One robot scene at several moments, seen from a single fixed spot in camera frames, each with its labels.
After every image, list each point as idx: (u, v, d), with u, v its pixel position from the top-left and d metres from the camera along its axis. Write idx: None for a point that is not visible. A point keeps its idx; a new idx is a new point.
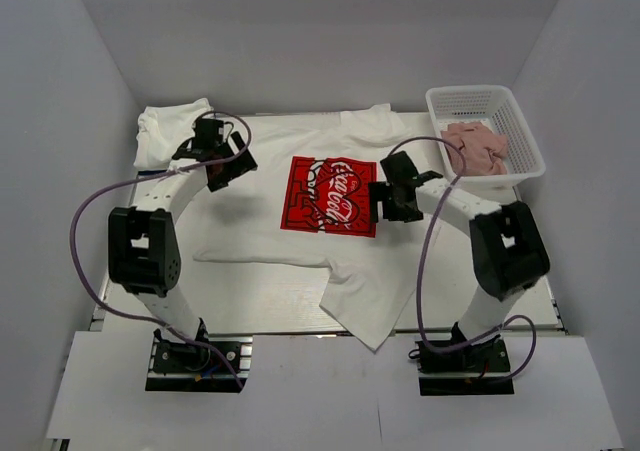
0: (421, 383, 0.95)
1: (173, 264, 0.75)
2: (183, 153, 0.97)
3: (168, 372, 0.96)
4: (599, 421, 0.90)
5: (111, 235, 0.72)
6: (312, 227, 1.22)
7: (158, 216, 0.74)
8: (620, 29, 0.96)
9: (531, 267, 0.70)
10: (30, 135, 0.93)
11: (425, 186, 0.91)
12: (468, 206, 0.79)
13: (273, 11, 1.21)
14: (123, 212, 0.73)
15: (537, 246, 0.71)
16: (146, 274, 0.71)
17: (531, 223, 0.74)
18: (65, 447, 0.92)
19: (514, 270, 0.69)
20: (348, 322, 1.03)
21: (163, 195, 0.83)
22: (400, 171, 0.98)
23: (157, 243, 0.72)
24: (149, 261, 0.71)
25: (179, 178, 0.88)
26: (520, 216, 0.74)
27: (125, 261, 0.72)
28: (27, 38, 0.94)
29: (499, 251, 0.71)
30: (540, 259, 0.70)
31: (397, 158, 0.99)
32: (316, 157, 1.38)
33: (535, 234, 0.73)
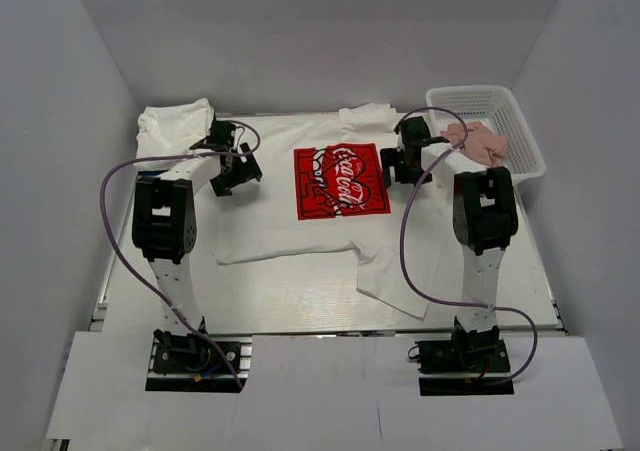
0: (421, 383, 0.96)
1: (190, 230, 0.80)
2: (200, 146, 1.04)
3: (168, 372, 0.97)
4: (597, 420, 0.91)
5: (136, 202, 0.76)
6: (328, 212, 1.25)
7: (180, 184, 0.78)
8: (621, 31, 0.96)
9: (501, 225, 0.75)
10: (29, 135, 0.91)
11: (432, 148, 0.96)
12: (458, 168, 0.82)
13: (272, 9, 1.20)
14: (147, 181, 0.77)
15: (509, 205, 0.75)
16: (168, 239, 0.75)
17: (508, 185, 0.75)
18: (65, 447, 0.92)
19: (484, 226, 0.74)
20: (389, 300, 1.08)
21: (184, 170, 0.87)
22: (414, 132, 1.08)
23: (178, 209, 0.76)
24: (171, 226, 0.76)
25: (200, 160, 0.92)
26: (500, 178, 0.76)
27: (145, 227, 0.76)
28: (26, 36, 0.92)
29: (475, 209, 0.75)
30: (510, 219, 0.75)
31: (413, 121, 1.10)
32: (316, 147, 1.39)
33: (510, 196, 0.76)
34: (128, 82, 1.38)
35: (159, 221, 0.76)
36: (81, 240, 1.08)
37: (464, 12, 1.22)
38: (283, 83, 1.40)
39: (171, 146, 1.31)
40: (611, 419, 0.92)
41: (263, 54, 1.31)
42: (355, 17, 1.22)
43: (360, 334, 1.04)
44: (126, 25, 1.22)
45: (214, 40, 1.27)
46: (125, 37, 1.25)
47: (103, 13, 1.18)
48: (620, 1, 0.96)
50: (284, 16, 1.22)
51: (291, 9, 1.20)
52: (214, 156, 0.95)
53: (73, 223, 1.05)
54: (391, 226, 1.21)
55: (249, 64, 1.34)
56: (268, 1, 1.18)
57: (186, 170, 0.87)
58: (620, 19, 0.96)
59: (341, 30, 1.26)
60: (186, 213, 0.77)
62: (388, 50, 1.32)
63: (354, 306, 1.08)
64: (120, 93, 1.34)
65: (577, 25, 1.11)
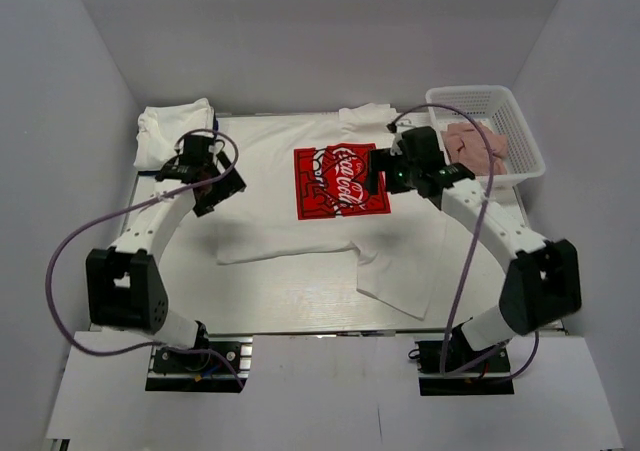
0: (421, 383, 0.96)
1: (158, 306, 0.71)
2: (167, 174, 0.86)
3: (168, 372, 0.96)
4: (597, 420, 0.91)
5: (91, 281, 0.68)
6: (328, 212, 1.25)
7: (139, 258, 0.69)
8: (620, 31, 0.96)
9: (561, 308, 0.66)
10: (29, 135, 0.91)
11: (456, 190, 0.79)
12: (507, 233, 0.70)
13: (272, 8, 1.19)
14: (102, 254, 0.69)
15: (573, 289, 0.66)
16: (132, 320, 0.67)
17: (575, 266, 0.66)
18: (66, 447, 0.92)
19: (543, 310, 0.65)
20: (389, 300, 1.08)
21: (145, 229, 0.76)
22: (425, 155, 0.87)
23: (138, 287, 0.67)
24: (134, 306, 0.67)
25: (163, 206, 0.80)
26: (565, 257, 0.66)
27: (105, 307, 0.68)
28: (26, 36, 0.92)
29: (535, 292, 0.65)
30: (573, 301, 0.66)
31: (424, 137, 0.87)
32: (316, 147, 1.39)
33: (573, 274, 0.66)
34: (128, 82, 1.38)
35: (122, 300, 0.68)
36: (81, 241, 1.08)
37: (464, 12, 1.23)
38: (283, 83, 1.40)
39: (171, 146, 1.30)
40: (611, 419, 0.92)
41: (263, 54, 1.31)
42: (355, 17, 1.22)
43: (360, 334, 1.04)
44: (126, 25, 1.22)
45: (214, 40, 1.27)
46: (125, 37, 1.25)
47: (103, 12, 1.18)
48: (620, 1, 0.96)
50: (284, 16, 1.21)
51: (291, 9, 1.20)
52: (184, 190, 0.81)
53: (73, 223, 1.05)
54: (391, 226, 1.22)
55: (249, 64, 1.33)
56: (268, 1, 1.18)
57: (148, 228, 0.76)
58: (620, 20, 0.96)
59: (341, 30, 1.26)
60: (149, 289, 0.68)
62: (388, 50, 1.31)
63: (355, 306, 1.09)
64: (120, 93, 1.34)
65: (576, 25, 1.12)
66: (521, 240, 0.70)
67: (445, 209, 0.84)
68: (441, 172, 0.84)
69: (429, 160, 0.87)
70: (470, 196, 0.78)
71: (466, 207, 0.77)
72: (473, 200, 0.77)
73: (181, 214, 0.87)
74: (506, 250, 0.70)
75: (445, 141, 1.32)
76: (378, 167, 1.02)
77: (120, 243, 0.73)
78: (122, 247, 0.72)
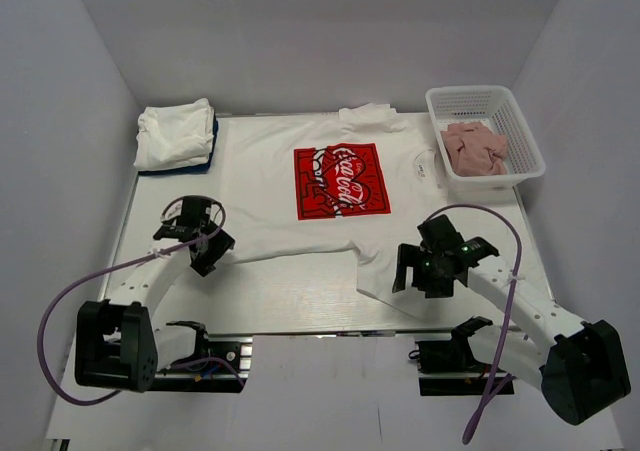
0: (421, 383, 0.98)
1: (148, 363, 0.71)
2: (165, 232, 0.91)
3: (168, 372, 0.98)
4: (598, 421, 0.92)
5: (81, 337, 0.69)
6: (328, 213, 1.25)
7: (133, 310, 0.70)
8: (621, 30, 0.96)
9: (608, 393, 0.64)
10: (30, 135, 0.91)
11: (482, 268, 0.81)
12: (542, 315, 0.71)
13: (272, 8, 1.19)
14: (94, 307, 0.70)
15: (619, 372, 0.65)
16: (119, 380, 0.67)
17: (618, 350, 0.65)
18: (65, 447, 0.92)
19: (592, 395, 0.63)
20: (388, 300, 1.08)
21: (140, 283, 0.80)
22: (442, 237, 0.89)
23: (128, 341, 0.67)
24: (121, 362, 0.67)
25: (159, 263, 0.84)
26: (607, 340, 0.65)
27: (94, 362, 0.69)
28: (26, 35, 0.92)
29: (581, 378, 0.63)
30: (621, 383, 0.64)
31: (437, 222, 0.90)
32: (316, 147, 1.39)
33: (617, 356, 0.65)
34: (129, 82, 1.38)
35: (112, 353, 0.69)
36: (82, 241, 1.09)
37: (464, 12, 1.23)
38: (283, 83, 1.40)
39: (171, 146, 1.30)
40: (611, 420, 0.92)
41: (263, 54, 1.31)
42: (355, 17, 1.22)
43: (360, 334, 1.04)
44: (127, 26, 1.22)
45: (214, 40, 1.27)
46: (125, 37, 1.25)
47: (103, 12, 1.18)
48: (621, 1, 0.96)
50: (284, 16, 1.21)
51: (291, 9, 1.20)
52: (180, 247, 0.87)
53: (73, 223, 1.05)
54: (391, 227, 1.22)
55: (249, 64, 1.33)
56: (268, 1, 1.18)
57: (143, 282, 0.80)
58: (621, 20, 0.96)
59: (342, 30, 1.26)
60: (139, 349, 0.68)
62: (388, 50, 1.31)
63: (355, 306, 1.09)
64: (120, 93, 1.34)
65: (576, 25, 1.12)
66: (558, 322, 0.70)
67: (474, 288, 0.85)
68: (463, 248, 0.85)
69: (449, 242, 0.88)
70: (498, 274, 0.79)
71: (493, 285, 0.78)
72: (500, 278, 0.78)
73: (178, 267, 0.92)
74: (544, 334, 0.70)
75: (445, 142, 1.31)
76: (404, 262, 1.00)
77: (115, 297, 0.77)
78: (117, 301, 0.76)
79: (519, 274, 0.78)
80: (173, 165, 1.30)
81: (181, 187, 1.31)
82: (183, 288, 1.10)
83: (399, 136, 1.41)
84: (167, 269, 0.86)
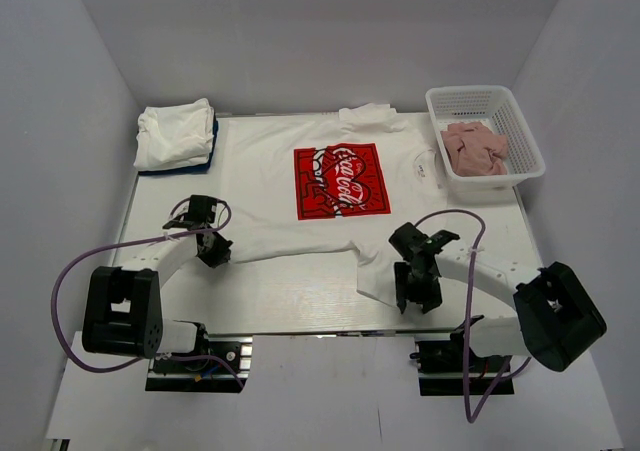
0: (421, 383, 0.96)
1: (154, 331, 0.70)
2: (174, 223, 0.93)
3: (168, 372, 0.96)
4: (599, 421, 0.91)
5: (91, 299, 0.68)
6: (328, 212, 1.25)
7: (144, 274, 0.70)
8: (621, 29, 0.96)
9: (586, 332, 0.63)
10: (30, 137, 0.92)
11: (446, 251, 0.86)
12: (503, 273, 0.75)
13: (272, 8, 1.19)
14: (106, 272, 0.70)
15: (588, 306, 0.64)
16: (127, 345, 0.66)
17: (579, 287, 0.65)
18: (65, 447, 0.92)
19: (566, 335, 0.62)
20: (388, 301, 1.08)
21: (151, 255, 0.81)
22: (411, 240, 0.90)
23: (138, 305, 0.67)
24: (130, 326, 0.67)
25: (169, 244, 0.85)
26: (564, 278, 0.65)
27: (101, 326, 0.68)
28: (26, 38, 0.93)
29: (550, 322, 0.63)
30: (593, 319, 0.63)
31: (401, 228, 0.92)
32: (316, 147, 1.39)
33: (580, 293, 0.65)
34: (129, 82, 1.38)
35: (118, 320, 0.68)
36: (82, 241, 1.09)
37: (464, 12, 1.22)
38: (283, 83, 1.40)
39: (171, 145, 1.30)
40: (612, 420, 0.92)
41: (263, 54, 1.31)
42: (355, 17, 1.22)
43: (360, 334, 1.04)
44: (127, 26, 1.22)
45: (214, 40, 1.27)
46: (125, 37, 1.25)
47: (103, 13, 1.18)
48: (622, 0, 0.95)
50: (283, 15, 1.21)
51: (291, 9, 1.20)
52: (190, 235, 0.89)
53: (73, 222, 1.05)
54: (390, 227, 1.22)
55: (249, 64, 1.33)
56: (268, 1, 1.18)
57: (154, 255, 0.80)
58: (621, 20, 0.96)
59: (342, 31, 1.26)
60: (148, 312, 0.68)
62: (388, 50, 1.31)
63: (355, 306, 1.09)
64: (120, 93, 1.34)
65: (576, 24, 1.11)
66: (517, 274, 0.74)
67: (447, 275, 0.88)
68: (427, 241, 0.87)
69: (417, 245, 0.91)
70: (461, 253, 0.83)
71: (459, 263, 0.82)
72: (463, 255, 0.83)
73: (184, 255, 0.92)
74: (509, 289, 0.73)
75: (445, 141, 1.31)
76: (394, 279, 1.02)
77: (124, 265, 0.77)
78: (128, 268, 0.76)
79: (479, 247, 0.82)
80: (173, 165, 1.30)
81: (181, 187, 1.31)
82: (182, 288, 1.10)
83: (399, 136, 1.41)
84: (177, 250, 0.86)
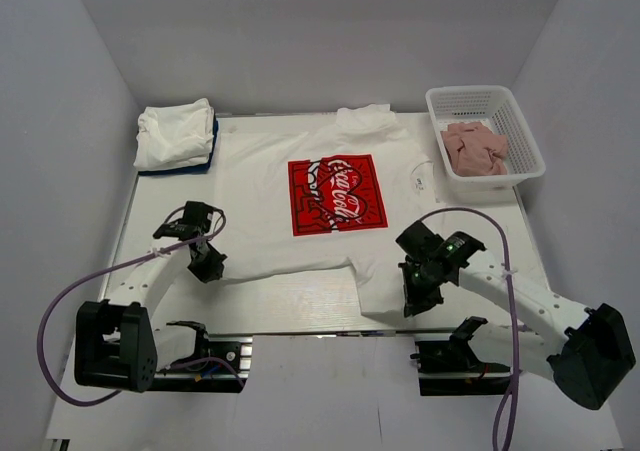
0: (421, 383, 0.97)
1: (148, 363, 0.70)
2: (165, 229, 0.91)
3: (168, 372, 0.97)
4: (598, 422, 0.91)
5: (81, 336, 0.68)
6: (324, 227, 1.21)
7: (132, 311, 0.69)
8: (620, 29, 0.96)
9: (618, 371, 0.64)
10: (30, 136, 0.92)
11: (473, 267, 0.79)
12: (547, 311, 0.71)
13: (272, 9, 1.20)
14: (93, 307, 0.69)
15: (627, 349, 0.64)
16: (119, 379, 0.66)
17: (623, 331, 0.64)
18: (65, 447, 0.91)
19: (602, 378, 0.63)
20: None
21: (140, 282, 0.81)
22: (422, 243, 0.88)
23: (127, 343, 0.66)
24: (121, 363, 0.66)
25: (159, 262, 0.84)
26: (612, 323, 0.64)
27: (94, 361, 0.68)
28: (27, 37, 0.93)
29: (595, 367, 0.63)
30: (629, 361, 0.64)
31: (415, 231, 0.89)
32: (310, 161, 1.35)
33: (623, 337, 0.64)
34: (129, 82, 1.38)
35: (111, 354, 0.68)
36: (82, 242, 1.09)
37: (464, 13, 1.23)
38: (283, 84, 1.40)
39: (171, 145, 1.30)
40: (611, 419, 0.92)
41: (264, 54, 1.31)
42: (355, 17, 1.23)
43: (360, 334, 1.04)
44: (127, 25, 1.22)
45: (214, 40, 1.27)
46: (125, 37, 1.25)
47: (103, 12, 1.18)
48: (621, 0, 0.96)
50: (283, 16, 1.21)
51: (291, 9, 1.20)
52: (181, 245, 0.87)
53: (73, 222, 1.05)
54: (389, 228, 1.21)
55: (249, 64, 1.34)
56: (268, 1, 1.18)
57: (142, 282, 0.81)
58: (621, 19, 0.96)
59: (341, 31, 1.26)
60: (139, 349, 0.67)
62: (388, 49, 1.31)
63: (354, 306, 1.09)
64: (120, 93, 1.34)
65: (576, 25, 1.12)
66: (563, 315, 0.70)
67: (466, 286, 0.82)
68: (447, 247, 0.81)
69: (430, 247, 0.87)
70: (491, 271, 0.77)
71: (489, 284, 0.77)
72: (495, 276, 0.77)
73: (178, 267, 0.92)
74: (552, 330, 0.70)
75: (445, 142, 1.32)
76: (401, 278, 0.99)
77: (114, 297, 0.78)
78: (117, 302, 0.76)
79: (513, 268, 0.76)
80: (173, 165, 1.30)
81: (181, 187, 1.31)
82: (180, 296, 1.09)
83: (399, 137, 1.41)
84: (167, 267, 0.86)
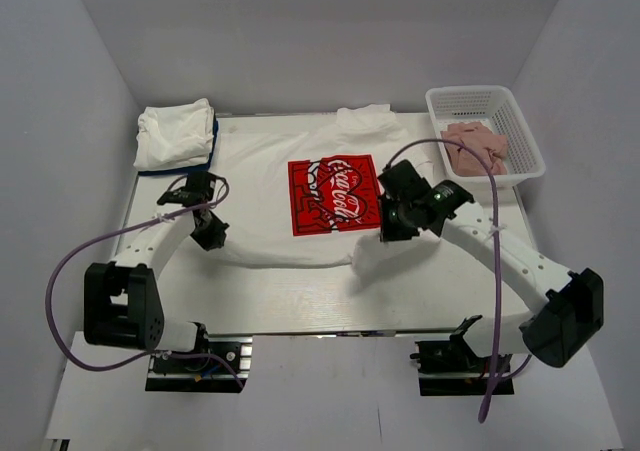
0: (421, 383, 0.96)
1: (155, 323, 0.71)
2: (168, 196, 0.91)
3: (168, 372, 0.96)
4: (599, 422, 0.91)
5: (88, 296, 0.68)
6: (324, 227, 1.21)
7: (139, 271, 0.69)
8: (620, 30, 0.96)
9: (585, 332, 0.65)
10: (30, 137, 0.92)
11: (460, 219, 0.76)
12: (530, 270, 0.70)
13: (272, 9, 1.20)
14: (101, 268, 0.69)
15: (599, 313, 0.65)
16: (127, 338, 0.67)
17: (601, 296, 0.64)
18: (65, 447, 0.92)
19: (572, 338, 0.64)
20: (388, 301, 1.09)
21: (145, 245, 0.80)
22: (408, 184, 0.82)
23: (136, 301, 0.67)
24: (130, 321, 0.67)
25: (163, 228, 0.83)
26: (593, 288, 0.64)
27: (101, 320, 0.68)
28: (27, 38, 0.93)
29: (569, 330, 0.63)
30: (597, 324, 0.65)
31: (401, 170, 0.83)
32: (310, 160, 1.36)
33: (598, 302, 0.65)
34: (129, 82, 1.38)
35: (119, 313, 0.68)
36: (82, 241, 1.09)
37: (463, 13, 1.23)
38: (283, 84, 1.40)
39: (171, 146, 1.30)
40: (611, 419, 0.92)
41: (263, 55, 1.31)
42: (355, 17, 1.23)
43: (360, 334, 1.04)
44: (127, 26, 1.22)
45: (213, 40, 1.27)
46: (125, 37, 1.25)
47: (103, 13, 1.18)
48: (621, 0, 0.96)
50: (283, 17, 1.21)
51: (291, 9, 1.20)
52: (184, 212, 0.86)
53: (73, 222, 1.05)
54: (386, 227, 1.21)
55: (249, 64, 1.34)
56: (268, 2, 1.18)
57: (148, 245, 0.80)
58: (621, 19, 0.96)
59: (341, 31, 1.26)
60: (148, 307, 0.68)
62: (388, 50, 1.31)
63: (355, 306, 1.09)
64: (120, 94, 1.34)
65: (576, 25, 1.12)
66: (546, 275, 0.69)
67: (447, 237, 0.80)
68: (435, 195, 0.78)
69: (415, 189, 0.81)
70: (478, 227, 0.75)
71: (476, 239, 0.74)
72: (482, 231, 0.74)
73: (181, 234, 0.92)
74: (534, 289, 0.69)
75: (445, 142, 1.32)
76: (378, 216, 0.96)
77: (120, 259, 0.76)
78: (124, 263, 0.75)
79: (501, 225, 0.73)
80: (173, 165, 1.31)
81: None
82: (185, 266, 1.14)
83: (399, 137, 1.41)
84: (171, 232, 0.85)
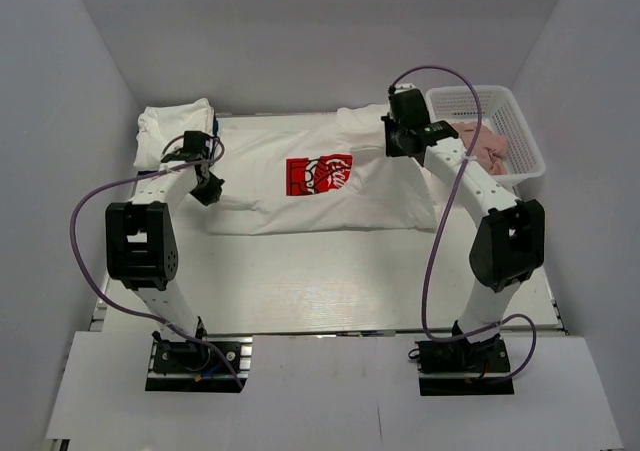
0: (422, 383, 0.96)
1: (172, 256, 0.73)
2: (171, 157, 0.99)
3: (168, 372, 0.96)
4: (599, 422, 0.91)
5: (108, 232, 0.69)
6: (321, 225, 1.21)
7: (155, 206, 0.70)
8: (619, 31, 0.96)
9: (525, 262, 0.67)
10: (30, 137, 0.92)
11: (439, 148, 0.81)
12: (482, 191, 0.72)
13: (272, 11, 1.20)
14: (119, 206, 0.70)
15: (538, 246, 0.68)
16: (148, 269, 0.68)
17: (541, 227, 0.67)
18: (65, 447, 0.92)
19: (509, 263, 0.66)
20: (387, 300, 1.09)
21: (158, 189, 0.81)
22: (410, 112, 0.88)
23: (154, 235, 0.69)
24: (150, 254, 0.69)
25: (171, 177, 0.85)
26: (534, 218, 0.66)
27: (121, 254, 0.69)
28: (27, 40, 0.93)
29: (502, 250, 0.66)
30: (537, 257, 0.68)
31: (409, 96, 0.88)
32: (309, 158, 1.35)
33: (539, 235, 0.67)
34: (129, 82, 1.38)
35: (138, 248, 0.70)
36: (82, 240, 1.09)
37: (464, 12, 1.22)
38: (283, 84, 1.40)
39: None
40: (611, 419, 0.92)
41: (263, 55, 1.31)
42: (355, 18, 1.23)
43: (360, 334, 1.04)
44: (127, 25, 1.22)
45: (213, 40, 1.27)
46: (125, 37, 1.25)
47: (103, 13, 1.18)
48: (619, 2, 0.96)
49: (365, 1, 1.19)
50: (284, 18, 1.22)
51: (290, 10, 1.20)
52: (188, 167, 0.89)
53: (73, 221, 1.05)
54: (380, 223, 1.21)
55: (249, 64, 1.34)
56: (268, 3, 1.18)
57: (160, 188, 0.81)
58: (620, 20, 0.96)
59: (341, 31, 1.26)
60: (164, 239, 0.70)
62: (388, 50, 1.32)
63: (354, 306, 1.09)
64: (120, 93, 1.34)
65: (576, 26, 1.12)
66: (494, 198, 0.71)
67: (429, 168, 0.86)
68: (426, 129, 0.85)
69: (413, 117, 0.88)
70: (452, 156, 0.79)
71: (446, 166, 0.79)
72: (454, 159, 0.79)
73: (186, 186, 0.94)
74: (480, 208, 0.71)
75: None
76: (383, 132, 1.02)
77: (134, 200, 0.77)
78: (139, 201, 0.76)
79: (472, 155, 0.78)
80: None
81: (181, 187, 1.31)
82: (183, 222, 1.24)
83: None
84: (177, 183, 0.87)
